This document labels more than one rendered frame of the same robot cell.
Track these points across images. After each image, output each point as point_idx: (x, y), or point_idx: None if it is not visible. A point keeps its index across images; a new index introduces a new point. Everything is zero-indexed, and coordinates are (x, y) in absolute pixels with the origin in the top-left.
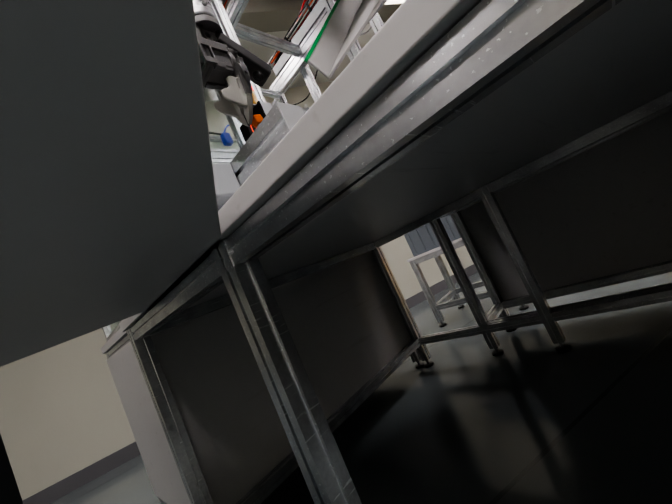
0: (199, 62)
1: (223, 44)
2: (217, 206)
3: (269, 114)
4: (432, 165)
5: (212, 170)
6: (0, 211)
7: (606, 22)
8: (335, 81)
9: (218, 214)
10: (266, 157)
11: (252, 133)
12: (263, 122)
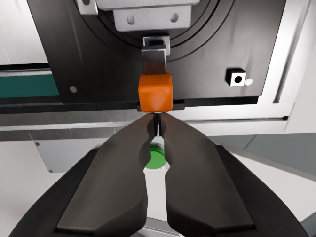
0: (292, 168)
1: None
2: (225, 144)
3: (267, 130)
4: None
5: (255, 154)
6: None
7: None
8: (315, 131)
9: (215, 140)
10: (257, 134)
11: (233, 133)
12: (255, 131)
